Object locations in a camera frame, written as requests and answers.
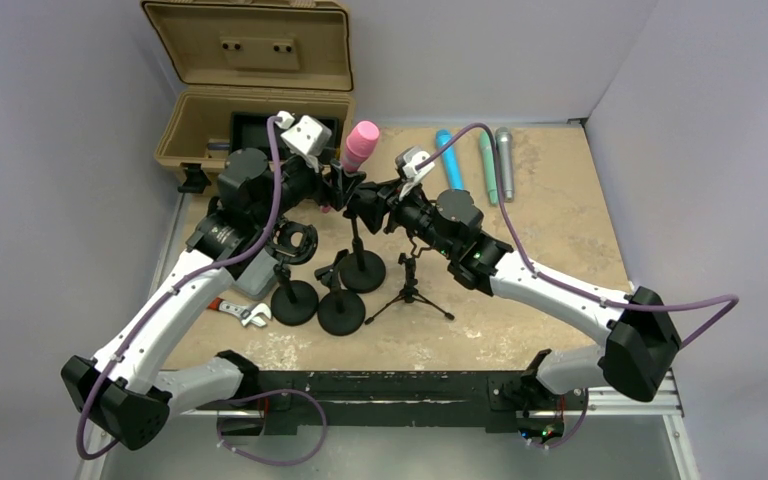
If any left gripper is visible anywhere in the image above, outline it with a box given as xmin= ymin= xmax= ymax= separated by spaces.
xmin=251 ymin=147 xmax=363 ymax=229

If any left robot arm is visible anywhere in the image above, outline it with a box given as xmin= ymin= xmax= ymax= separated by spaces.
xmin=61 ymin=148 xmax=366 ymax=459

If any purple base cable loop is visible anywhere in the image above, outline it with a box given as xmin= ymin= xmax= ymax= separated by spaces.
xmin=216 ymin=388 xmax=329 ymax=468

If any mint green microphone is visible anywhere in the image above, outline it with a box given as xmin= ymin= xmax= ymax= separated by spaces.
xmin=478 ymin=131 xmax=499 ymax=206

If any grey flat box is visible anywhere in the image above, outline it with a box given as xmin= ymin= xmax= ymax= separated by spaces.
xmin=231 ymin=249 xmax=278 ymax=301

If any black tray inside case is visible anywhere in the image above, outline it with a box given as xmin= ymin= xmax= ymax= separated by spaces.
xmin=228 ymin=112 xmax=343 ymax=154

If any black tripod shock-mount stand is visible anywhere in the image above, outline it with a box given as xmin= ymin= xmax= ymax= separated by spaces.
xmin=363 ymin=240 xmax=455 ymax=325

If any red-handled adjustable wrench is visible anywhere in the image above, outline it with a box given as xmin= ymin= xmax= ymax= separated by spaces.
xmin=207 ymin=297 xmax=272 ymax=328

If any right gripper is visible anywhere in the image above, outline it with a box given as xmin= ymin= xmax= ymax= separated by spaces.
xmin=350 ymin=177 xmax=456 ymax=259

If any silver grey microphone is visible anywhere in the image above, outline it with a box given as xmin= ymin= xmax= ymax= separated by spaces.
xmin=495 ymin=127 xmax=515 ymax=203

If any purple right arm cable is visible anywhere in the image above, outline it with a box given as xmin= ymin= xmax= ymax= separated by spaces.
xmin=417 ymin=122 xmax=741 ymax=452

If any black shock-mount desk stand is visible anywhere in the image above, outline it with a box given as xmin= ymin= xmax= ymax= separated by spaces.
xmin=267 ymin=217 xmax=319 ymax=327

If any black clip desk stand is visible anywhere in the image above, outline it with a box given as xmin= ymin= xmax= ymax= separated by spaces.
xmin=314 ymin=249 xmax=366 ymax=336

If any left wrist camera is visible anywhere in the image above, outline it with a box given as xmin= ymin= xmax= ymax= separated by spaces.
xmin=277 ymin=111 xmax=332 ymax=173

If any tan plastic tool case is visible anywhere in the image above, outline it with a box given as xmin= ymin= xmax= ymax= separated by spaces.
xmin=140 ymin=1 xmax=355 ymax=195

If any blue microphone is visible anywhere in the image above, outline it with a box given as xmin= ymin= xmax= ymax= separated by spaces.
xmin=435 ymin=129 xmax=465 ymax=190

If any pink toy microphone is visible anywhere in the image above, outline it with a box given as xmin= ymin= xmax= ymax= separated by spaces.
xmin=320 ymin=119 xmax=381 ymax=215

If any black stand with pink microphone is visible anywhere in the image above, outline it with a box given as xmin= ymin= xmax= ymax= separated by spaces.
xmin=340 ymin=206 xmax=387 ymax=294

